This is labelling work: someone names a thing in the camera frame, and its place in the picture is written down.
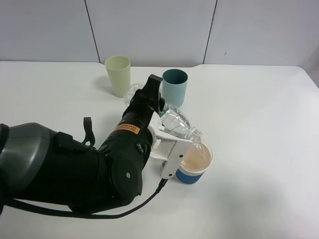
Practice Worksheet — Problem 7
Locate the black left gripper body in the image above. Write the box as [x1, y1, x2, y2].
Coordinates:
[119, 89, 164, 136]

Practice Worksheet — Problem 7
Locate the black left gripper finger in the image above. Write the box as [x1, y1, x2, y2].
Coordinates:
[142, 74, 163, 114]

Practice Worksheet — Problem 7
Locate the clear green-label water bottle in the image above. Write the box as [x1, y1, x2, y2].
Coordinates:
[124, 83, 204, 147]

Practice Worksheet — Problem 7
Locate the blue-sleeved paper cup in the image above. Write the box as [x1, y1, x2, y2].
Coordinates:
[175, 140, 213, 185]

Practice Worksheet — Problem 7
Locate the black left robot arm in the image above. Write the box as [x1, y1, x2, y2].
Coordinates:
[0, 75, 164, 218]

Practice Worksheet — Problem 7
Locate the teal plastic cup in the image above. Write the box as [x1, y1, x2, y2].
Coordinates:
[162, 69, 188, 107]

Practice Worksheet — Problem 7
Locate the pale yellow plastic cup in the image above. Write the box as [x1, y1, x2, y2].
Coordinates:
[105, 56, 131, 98]

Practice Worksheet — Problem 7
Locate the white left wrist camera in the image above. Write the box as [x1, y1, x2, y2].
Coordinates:
[148, 112, 192, 179]

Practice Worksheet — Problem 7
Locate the thin black cable loop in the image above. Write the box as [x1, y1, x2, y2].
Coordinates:
[83, 116, 97, 147]

